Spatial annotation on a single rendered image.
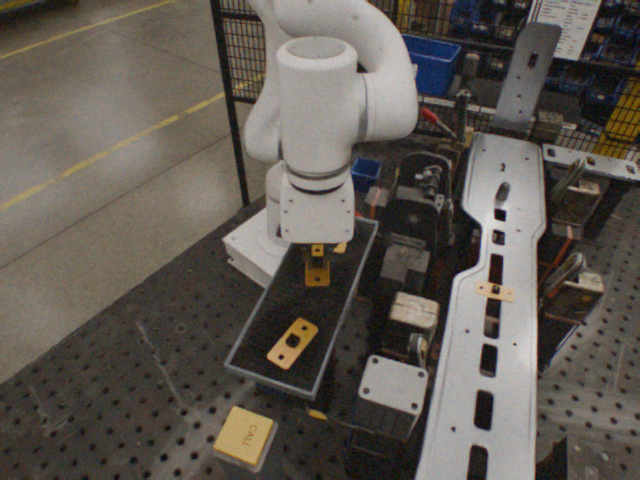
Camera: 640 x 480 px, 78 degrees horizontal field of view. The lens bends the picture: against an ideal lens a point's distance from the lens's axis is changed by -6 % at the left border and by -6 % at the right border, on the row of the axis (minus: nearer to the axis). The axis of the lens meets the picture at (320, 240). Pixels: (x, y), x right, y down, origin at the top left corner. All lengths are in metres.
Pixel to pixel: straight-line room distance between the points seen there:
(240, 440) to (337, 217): 0.32
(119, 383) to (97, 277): 1.34
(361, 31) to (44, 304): 2.24
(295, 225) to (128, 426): 0.76
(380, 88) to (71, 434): 1.06
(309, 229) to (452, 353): 0.42
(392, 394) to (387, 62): 0.46
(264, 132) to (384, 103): 0.55
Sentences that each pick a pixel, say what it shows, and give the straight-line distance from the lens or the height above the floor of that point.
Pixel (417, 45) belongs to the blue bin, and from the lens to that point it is 1.73.
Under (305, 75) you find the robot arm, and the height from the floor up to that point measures 1.54.
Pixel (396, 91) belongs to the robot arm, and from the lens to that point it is 0.48.
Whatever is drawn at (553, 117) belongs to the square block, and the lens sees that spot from 1.56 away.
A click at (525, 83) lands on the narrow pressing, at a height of 1.16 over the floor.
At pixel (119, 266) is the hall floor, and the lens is 2.51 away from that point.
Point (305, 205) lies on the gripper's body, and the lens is 0.54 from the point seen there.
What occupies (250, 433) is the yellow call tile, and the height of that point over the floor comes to 1.16.
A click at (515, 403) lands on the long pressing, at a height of 1.00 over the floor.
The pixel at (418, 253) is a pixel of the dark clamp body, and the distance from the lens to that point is 0.89.
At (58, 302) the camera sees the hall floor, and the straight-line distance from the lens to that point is 2.50.
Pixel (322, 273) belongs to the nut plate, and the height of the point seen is 1.22.
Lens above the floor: 1.72
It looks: 46 degrees down
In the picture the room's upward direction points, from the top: straight up
